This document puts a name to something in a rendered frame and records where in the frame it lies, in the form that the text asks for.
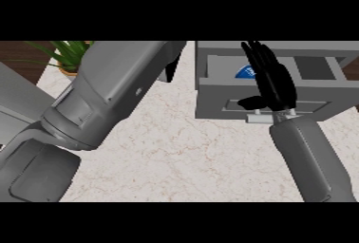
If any grey cabinet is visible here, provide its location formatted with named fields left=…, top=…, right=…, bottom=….
left=195, top=40, right=359, bottom=84

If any green leafy plant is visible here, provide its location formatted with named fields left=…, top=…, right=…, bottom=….
left=5, top=40, right=96, bottom=72

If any brown plant pot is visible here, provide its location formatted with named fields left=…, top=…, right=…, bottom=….
left=58, top=65, right=82, bottom=79

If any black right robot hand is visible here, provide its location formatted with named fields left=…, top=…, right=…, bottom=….
left=235, top=40, right=299, bottom=113

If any pale drawer handle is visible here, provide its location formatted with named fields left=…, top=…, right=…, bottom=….
left=246, top=108, right=300, bottom=124

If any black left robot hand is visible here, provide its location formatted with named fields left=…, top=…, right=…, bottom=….
left=163, top=49, right=182, bottom=84

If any blue can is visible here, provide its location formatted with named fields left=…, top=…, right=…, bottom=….
left=235, top=64, right=259, bottom=80

